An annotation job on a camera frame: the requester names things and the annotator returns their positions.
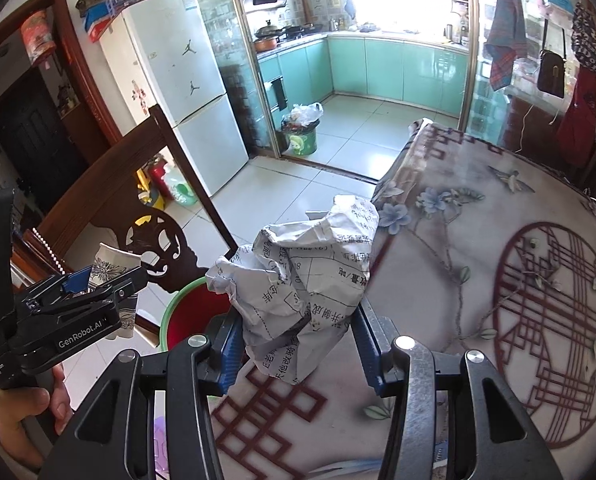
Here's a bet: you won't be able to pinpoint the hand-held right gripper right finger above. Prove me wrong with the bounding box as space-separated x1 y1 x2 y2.
350 305 564 480

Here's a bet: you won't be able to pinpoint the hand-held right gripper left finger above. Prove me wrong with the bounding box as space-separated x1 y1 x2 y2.
38 310 243 480

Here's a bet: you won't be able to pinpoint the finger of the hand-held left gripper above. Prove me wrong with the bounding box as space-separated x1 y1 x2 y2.
62 269 92 295
22 265 149 313

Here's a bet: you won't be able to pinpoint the patterned paper cup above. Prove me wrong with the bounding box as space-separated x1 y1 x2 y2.
88 242 142 340

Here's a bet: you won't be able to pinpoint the red bucket with green rim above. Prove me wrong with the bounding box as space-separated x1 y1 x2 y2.
159 277 239 353

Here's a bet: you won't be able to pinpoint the white printed paper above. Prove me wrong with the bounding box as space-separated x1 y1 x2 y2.
205 194 381 386

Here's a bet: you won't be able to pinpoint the person's left forearm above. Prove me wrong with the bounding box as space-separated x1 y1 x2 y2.
0 410 43 480

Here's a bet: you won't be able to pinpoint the person's left hand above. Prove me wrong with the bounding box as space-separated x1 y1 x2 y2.
0 365 73 466

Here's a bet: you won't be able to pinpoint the carved wooden chair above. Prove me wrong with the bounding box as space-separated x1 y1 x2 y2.
15 105 239 301

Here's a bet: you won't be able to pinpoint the yellow plastic container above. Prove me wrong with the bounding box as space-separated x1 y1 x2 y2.
136 170 166 210

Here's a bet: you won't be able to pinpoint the red fire extinguisher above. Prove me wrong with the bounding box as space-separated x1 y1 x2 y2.
148 157 171 203

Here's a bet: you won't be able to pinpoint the green plastic bottle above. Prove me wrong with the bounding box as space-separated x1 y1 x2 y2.
165 170 199 206

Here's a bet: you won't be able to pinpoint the white refrigerator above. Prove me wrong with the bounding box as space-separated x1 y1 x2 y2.
99 0 251 201

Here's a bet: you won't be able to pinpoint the green kitchen waste bin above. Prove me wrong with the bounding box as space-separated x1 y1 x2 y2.
283 125 319 157

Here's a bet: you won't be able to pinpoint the red hanging decoration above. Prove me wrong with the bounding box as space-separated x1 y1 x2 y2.
20 9 57 66

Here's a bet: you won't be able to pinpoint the white plastic bag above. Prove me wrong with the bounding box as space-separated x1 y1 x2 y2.
283 102 323 128

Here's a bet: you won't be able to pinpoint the blue and red box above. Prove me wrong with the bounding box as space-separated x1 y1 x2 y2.
82 2 118 43

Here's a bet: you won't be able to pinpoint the dark green bag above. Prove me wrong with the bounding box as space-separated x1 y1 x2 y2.
75 0 116 17

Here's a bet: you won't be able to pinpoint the teal kitchen cabinets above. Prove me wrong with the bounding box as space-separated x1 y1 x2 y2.
257 35 471 128

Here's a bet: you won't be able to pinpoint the red hanging garment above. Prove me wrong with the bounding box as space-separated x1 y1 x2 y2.
557 67 596 168

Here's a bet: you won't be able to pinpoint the black handbag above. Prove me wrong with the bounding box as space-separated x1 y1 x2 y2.
537 17 568 98

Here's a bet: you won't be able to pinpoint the plaid hanging cloth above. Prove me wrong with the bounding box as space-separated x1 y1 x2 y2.
483 0 528 92

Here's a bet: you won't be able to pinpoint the black and white patterned bag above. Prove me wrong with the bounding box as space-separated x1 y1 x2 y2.
570 0 596 81

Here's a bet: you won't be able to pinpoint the white bead string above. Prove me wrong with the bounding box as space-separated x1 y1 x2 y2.
32 227 66 273

